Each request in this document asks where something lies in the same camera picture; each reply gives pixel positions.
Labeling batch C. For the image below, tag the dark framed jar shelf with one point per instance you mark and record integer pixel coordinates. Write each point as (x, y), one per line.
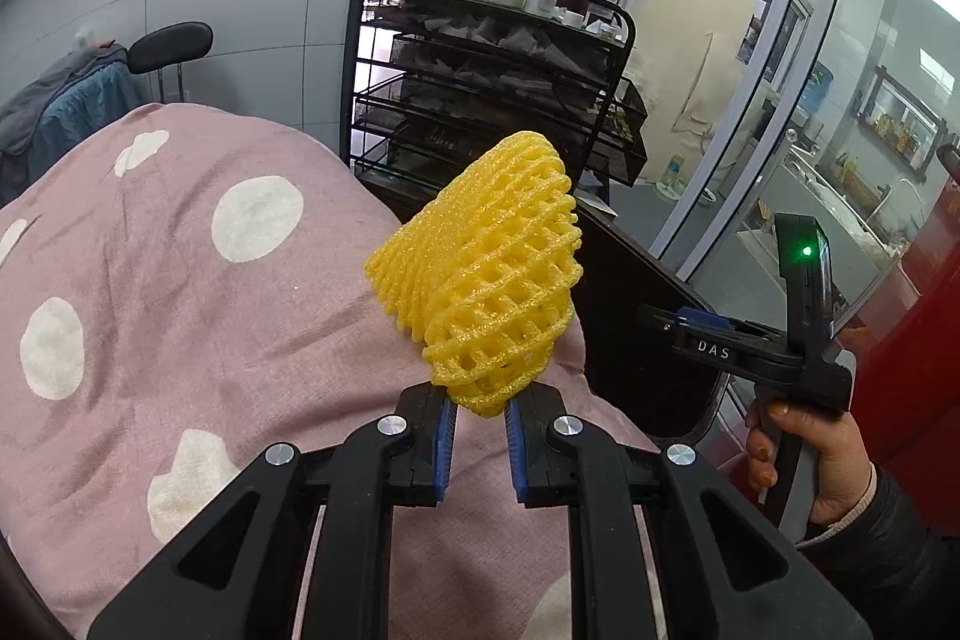
(904, 119)

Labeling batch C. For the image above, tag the yellow bottle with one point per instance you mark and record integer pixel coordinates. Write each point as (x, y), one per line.
(675, 169)

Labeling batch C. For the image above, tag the blue water jug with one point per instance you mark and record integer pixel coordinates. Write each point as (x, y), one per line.
(816, 89)

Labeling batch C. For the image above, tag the pink dotted blanket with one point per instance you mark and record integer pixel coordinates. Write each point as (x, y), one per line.
(187, 325)

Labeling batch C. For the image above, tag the black padded stool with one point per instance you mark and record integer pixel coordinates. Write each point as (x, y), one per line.
(172, 48)

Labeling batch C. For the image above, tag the red cabinet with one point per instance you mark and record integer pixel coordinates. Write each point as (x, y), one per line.
(922, 347)

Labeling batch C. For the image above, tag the blue cloth pile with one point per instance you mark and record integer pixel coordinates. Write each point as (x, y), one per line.
(90, 115)

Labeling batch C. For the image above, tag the person's right forearm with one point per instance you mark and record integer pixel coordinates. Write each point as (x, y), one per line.
(885, 572)

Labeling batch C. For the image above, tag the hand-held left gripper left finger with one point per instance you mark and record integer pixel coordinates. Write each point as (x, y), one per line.
(448, 445)

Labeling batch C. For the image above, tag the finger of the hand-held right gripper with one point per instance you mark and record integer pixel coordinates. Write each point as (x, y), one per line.
(701, 317)
(709, 346)

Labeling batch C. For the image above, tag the chrome faucet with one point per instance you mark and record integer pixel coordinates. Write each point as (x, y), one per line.
(896, 197)

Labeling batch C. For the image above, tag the grey cloth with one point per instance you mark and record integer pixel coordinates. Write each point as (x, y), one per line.
(52, 78)

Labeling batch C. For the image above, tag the person's right hand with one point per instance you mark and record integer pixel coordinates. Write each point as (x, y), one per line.
(836, 460)

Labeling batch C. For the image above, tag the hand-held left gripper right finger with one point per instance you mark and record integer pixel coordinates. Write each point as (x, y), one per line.
(514, 452)

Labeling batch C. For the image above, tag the glass sliding door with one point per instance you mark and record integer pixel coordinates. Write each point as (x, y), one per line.
(780, 48)

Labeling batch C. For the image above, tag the yellow foam fruit net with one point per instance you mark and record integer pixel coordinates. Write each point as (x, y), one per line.
(487, 280)

